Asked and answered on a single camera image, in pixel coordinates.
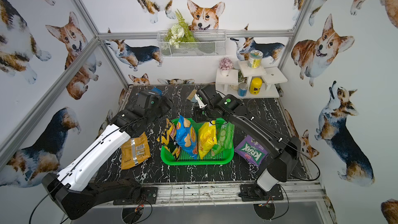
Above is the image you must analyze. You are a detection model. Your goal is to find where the yellow Lays chips bag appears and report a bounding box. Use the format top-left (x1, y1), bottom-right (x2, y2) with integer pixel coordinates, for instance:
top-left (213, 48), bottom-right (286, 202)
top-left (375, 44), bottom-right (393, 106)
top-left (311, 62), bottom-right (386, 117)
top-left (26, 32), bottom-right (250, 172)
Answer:
top-left (198, 120), bottom-right (217, 160)

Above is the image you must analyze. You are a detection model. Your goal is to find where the green cucumber chips bag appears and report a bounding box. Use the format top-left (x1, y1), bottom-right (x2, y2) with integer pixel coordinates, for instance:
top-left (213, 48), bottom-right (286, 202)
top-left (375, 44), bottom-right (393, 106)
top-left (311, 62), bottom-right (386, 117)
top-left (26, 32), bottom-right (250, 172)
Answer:
top-left (211, 122), bottom-right (235, 157)

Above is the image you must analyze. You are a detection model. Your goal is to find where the blue Lays chips bag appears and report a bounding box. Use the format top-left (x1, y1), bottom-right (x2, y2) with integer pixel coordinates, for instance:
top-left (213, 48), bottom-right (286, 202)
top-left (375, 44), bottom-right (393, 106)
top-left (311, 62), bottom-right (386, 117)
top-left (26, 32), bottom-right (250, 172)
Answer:
top-left (176, 116), bottom-right (198, 159)

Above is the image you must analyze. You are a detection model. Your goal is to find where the black Lays chips bag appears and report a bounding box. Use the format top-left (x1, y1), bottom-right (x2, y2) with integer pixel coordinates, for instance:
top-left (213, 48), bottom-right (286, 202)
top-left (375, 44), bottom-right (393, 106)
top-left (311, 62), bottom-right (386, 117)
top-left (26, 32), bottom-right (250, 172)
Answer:
top-left (157, 118), bottom-right (181, 161)

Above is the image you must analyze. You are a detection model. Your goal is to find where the orange chips bag silver stripe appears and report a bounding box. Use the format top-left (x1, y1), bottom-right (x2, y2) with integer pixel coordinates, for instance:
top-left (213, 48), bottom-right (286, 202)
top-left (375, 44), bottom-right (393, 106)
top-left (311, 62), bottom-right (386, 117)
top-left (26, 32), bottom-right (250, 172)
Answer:
top-left (121, 132), bottom-right (151, 170)

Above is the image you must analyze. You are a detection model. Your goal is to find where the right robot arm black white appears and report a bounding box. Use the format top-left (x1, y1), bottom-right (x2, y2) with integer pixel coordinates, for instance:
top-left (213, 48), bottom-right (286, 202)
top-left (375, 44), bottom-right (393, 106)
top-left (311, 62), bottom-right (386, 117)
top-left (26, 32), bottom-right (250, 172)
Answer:
top-left (193, 93), bottom-right (300, 192)

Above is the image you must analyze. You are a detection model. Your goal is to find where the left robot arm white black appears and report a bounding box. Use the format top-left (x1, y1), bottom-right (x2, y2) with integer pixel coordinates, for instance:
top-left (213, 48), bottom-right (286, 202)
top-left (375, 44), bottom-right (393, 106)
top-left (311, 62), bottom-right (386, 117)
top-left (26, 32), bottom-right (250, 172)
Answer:
top-left (42, 90), bottom-right (173, 220)

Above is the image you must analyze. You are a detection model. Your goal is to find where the green plastic basket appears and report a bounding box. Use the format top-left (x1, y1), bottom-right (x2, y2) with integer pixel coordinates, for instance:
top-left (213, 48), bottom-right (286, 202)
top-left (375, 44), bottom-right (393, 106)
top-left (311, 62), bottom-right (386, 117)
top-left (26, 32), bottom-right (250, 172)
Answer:
top-left (160, 117), bottom-right (235, 166)

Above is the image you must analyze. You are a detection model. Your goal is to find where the light blue hand brush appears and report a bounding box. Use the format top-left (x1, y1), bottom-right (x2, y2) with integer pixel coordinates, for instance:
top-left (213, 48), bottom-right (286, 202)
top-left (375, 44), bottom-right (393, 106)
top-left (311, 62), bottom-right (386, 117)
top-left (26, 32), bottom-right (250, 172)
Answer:
top-left (187, 89), bottom-right (198, 101)

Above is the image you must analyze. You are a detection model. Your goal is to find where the blue glitter can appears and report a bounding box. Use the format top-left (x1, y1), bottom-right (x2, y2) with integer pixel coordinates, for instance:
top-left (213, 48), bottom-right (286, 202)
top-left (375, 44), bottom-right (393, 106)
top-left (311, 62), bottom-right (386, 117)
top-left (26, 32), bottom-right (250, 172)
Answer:
top-left (237, 83), bottom-right (249, 97)

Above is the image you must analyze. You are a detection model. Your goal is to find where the white tiered display shelf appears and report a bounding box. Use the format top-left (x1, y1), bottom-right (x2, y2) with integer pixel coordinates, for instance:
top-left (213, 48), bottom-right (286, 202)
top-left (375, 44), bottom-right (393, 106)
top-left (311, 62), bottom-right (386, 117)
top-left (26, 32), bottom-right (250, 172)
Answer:
top-left (215, 61), bottom-right (288, 99)

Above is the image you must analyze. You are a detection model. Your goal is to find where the pink flower in white pot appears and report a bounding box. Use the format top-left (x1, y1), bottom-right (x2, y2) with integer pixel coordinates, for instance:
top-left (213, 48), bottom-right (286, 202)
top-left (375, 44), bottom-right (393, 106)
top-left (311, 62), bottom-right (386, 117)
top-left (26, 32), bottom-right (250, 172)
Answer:
top-left (219, 57), bottom-right (234, 76)

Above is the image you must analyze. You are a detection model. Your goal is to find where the purple Krax snack bag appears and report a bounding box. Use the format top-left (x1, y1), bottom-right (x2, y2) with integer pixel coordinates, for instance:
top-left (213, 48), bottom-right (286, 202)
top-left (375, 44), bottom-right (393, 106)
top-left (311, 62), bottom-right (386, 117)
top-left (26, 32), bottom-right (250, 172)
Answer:
top-left (234, 135), bottom-right (268, 167)

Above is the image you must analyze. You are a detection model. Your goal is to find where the yellow canister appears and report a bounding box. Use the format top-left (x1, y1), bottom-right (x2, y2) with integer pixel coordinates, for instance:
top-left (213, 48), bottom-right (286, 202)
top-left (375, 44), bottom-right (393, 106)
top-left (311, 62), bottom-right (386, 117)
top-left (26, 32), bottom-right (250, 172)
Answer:
top-left (249, 77), bottom-right (263, 95)

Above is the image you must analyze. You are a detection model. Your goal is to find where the blue plastic dustpan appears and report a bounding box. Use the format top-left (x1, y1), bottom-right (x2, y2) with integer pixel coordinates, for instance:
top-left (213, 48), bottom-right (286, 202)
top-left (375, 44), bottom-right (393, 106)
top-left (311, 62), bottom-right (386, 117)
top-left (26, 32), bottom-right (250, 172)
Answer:
top-left (150, 87), bottom-right (163, 96)

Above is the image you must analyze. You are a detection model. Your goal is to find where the green and white artificial plant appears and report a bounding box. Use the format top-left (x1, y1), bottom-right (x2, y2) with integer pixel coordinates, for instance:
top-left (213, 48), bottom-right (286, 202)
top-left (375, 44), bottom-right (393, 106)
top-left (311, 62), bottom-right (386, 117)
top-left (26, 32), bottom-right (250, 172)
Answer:
top-left (164, 9), bottom-right (197, 49)

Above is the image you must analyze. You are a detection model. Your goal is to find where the white wire wall basket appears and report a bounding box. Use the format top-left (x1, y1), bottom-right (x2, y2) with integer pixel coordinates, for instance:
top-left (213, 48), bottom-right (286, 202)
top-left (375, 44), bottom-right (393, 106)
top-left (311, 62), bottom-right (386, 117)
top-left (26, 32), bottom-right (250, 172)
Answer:
top-left (157, 31), bottom-right (227, 58)

